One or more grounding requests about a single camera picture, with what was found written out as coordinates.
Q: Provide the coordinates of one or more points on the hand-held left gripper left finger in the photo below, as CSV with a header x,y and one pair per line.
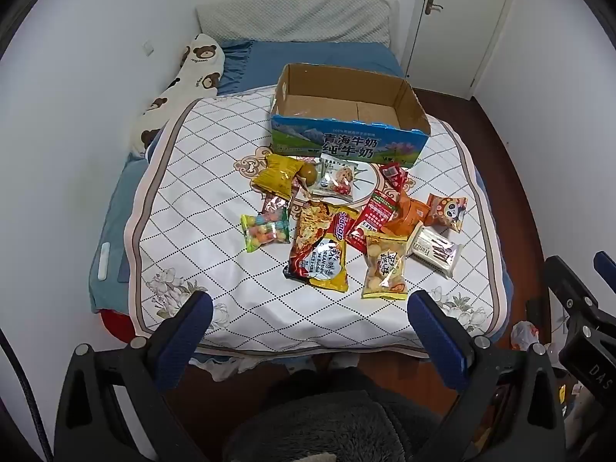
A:
x,y
187,329

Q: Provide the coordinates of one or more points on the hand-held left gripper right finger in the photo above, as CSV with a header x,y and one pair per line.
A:
x,y
433,332

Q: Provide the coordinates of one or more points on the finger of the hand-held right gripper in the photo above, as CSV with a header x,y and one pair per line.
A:
x,y
605,269
572,293

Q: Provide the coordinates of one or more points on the white wafer packet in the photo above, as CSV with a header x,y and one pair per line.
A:
x,y
433,250

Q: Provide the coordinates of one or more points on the clear bread ball packet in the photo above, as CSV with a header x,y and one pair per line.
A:
x,y
382,264

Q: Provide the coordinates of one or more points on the plain orange snack packet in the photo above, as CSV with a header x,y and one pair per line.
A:
x,y
409,214

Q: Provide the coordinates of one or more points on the green candy ball packet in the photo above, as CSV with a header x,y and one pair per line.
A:
x,y
264,231

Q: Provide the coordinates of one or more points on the large red snack packet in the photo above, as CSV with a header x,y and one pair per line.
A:
x,y
373,216

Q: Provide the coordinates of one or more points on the red yellow noodle packet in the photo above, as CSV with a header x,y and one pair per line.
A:
x,y
317,245

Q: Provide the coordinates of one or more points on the brown snack packet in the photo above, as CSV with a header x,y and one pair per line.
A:
x,y
273,202

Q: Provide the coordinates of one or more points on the yellow snack packet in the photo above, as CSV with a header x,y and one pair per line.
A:
x,y
276,175

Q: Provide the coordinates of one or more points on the cardboard box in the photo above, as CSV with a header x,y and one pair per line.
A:
x,y
337,147

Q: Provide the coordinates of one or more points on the white plastic bag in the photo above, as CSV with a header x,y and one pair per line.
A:
x,y
524,334

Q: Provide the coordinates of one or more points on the red cloth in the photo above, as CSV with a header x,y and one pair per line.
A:
x,y
115,325

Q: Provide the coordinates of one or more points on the orange panda snack packet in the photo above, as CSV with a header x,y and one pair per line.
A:
x,y
447,211

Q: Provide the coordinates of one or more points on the small red snack packet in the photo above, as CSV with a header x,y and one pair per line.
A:
x,y
392,175

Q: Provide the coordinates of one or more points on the white cookie packet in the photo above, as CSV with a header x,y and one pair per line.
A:
x,y
337,180

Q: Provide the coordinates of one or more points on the round yellow snack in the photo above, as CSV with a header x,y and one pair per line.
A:
x,y
308,174

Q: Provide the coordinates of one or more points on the bear print pillow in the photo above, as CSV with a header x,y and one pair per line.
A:
x,y
192,77

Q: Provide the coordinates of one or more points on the white door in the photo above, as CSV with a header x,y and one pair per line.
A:
x,y
457,19

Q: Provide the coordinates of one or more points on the blue fringed blanket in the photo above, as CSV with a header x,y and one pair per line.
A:
x,y
313,55

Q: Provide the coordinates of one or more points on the white pillow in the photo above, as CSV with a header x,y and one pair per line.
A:
x,y
298,17

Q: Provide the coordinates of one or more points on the white wall socket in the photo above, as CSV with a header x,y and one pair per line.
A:
x,y
148,48

